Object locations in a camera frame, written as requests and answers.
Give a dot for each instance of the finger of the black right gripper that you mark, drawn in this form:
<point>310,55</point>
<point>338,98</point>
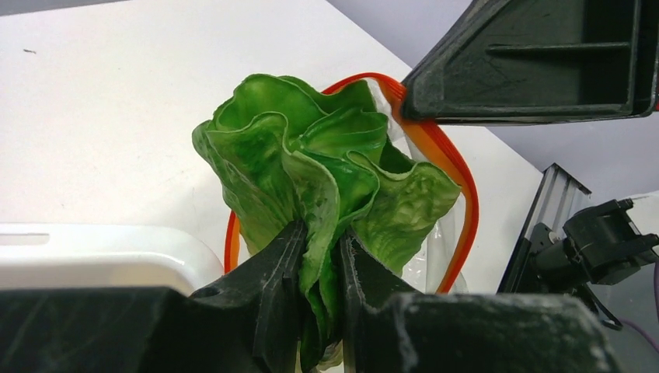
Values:
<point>539,62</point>

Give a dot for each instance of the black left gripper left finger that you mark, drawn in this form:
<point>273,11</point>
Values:
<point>246,321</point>

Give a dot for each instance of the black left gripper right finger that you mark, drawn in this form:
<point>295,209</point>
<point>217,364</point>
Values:
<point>389,326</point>

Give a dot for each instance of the clear orange-zip bag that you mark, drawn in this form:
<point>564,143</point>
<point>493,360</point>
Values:
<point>420,141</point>

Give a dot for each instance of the green lettuce head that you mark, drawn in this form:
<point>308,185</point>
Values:
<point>285,151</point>

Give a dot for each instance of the white plastic food bin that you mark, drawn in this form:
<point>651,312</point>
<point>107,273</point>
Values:
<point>86,256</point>

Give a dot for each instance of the aluminium frame rail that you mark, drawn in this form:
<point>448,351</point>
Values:
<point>558,197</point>

